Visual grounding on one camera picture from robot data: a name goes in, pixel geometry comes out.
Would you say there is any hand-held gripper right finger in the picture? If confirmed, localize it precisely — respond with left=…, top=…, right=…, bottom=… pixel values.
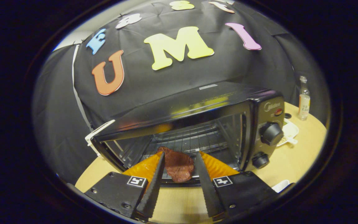
left=195, top=151, right=279, bottom=222

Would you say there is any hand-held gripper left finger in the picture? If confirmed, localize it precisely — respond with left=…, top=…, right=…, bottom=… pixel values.
left=84, top=152, right=166, bottom=222

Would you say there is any reddish brown meat slice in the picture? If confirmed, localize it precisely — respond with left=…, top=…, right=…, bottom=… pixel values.
left=157, top=146, right=195, bottom=183

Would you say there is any black toaster oven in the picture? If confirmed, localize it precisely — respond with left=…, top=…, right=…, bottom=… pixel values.
left=90, top=82, right=286, bottom=188

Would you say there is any white bread toaster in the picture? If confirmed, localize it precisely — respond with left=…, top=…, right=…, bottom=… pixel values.
left=85, top=120, right=116, bottom=157

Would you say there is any white rectangular tray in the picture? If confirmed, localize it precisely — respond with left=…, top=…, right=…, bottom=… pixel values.
left=272, top=180, right=290, bottom=193

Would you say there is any white divided dish of grains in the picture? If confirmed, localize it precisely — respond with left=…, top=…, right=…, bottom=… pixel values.
left=277, top=120, right=300, bottom=147

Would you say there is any clear glass bottle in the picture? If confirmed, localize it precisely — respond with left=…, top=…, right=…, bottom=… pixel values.
left=298, top=76, right=311, bottom=121

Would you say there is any row of black clips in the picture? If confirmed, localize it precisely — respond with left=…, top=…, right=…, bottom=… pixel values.
left=72, top=13, right=124, bottom=45

